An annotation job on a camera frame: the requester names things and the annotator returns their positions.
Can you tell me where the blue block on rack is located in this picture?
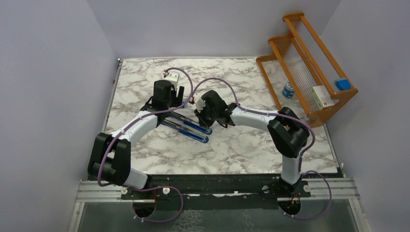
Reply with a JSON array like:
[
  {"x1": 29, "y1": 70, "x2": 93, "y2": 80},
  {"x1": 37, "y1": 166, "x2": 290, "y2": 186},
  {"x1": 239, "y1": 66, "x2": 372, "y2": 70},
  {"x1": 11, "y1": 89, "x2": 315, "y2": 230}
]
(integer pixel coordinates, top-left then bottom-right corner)
[{"x1": 334, "y1": 78, "x2": 351, "y2": 91}]

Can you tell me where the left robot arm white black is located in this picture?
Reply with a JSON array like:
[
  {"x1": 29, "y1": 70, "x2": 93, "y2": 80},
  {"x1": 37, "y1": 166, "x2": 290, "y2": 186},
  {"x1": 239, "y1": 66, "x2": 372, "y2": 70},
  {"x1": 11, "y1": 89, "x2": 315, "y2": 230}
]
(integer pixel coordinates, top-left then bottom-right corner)
[{"x1": 88, "y1": 80, "x2": 184, "y2": 199}]

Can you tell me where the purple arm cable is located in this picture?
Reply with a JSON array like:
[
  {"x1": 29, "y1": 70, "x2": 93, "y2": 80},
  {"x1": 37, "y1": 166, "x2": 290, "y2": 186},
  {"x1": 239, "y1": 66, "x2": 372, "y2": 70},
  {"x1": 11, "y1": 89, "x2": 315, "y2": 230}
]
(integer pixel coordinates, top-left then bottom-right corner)
[
  {"x1": 97, "y1": 67, "x2": 194, "y2": 224},
  {"x1": 189, "y1": 77, "x2": 333, "y2": 221}
]

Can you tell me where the orange wooden tiered rack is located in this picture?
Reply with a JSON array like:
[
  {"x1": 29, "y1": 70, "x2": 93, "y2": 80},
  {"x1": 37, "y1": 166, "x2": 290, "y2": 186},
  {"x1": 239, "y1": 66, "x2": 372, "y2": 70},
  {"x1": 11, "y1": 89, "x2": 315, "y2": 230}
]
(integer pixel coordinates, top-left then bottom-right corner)
[{"x1": 256, "y1": 12, "x2": 358, "y2": 128}]

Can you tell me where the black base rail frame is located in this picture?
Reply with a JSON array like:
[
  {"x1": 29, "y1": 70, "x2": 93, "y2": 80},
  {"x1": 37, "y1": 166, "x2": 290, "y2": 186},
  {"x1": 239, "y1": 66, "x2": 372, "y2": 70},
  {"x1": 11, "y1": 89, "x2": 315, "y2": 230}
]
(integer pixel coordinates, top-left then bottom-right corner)
[{"x1": 76, "y1": 173, "x2": 359, "y2": 212}]

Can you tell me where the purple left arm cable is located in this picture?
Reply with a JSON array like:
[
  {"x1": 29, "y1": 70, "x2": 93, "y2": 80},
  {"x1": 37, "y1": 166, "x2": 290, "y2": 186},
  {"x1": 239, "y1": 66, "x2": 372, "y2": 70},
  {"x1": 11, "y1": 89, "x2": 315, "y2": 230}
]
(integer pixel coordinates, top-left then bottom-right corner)
[{"x1": 97, "y1": 67, "x2": 194, "y2": 224}]

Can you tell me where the white red carton box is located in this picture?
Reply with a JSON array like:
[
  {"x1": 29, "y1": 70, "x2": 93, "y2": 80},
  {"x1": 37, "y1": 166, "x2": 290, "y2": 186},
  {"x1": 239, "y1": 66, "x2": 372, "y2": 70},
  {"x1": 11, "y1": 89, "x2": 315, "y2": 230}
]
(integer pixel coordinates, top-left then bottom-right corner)
[{"x1": 311, "y1": 86, "x2": 335, "y2": 110}]

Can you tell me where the blue lidded small jar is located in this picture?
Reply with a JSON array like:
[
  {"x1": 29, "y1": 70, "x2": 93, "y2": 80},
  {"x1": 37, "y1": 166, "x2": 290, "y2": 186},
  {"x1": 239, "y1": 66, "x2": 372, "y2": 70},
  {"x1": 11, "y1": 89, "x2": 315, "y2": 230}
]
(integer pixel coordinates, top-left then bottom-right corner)
[{"x1": 282, "y1": 81, "x2": 295, "y2": 98}]

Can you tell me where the blue black stapler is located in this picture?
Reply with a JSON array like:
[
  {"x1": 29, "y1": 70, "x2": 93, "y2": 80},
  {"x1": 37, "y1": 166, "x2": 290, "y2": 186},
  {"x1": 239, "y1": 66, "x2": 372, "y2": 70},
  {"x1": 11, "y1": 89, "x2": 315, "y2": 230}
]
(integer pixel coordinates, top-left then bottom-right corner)
[{"x1": 168, "y1": 112, "x2": 213, "y2": 135}]

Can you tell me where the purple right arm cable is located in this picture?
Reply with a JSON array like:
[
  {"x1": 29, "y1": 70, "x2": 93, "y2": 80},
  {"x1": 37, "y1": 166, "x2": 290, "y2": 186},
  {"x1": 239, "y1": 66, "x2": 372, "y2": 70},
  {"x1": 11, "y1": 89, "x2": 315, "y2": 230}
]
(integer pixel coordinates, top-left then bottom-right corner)
[{"x1": 189, "y1": 77, "x2": 333, "y2": 221}]

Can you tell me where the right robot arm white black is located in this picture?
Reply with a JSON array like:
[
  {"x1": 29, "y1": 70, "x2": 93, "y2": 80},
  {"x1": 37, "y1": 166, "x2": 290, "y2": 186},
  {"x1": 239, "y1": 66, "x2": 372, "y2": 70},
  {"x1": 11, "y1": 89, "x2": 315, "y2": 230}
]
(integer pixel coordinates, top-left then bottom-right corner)
[{"x1": 194, "y1": 90, "x2": 309, "y2": 197}]

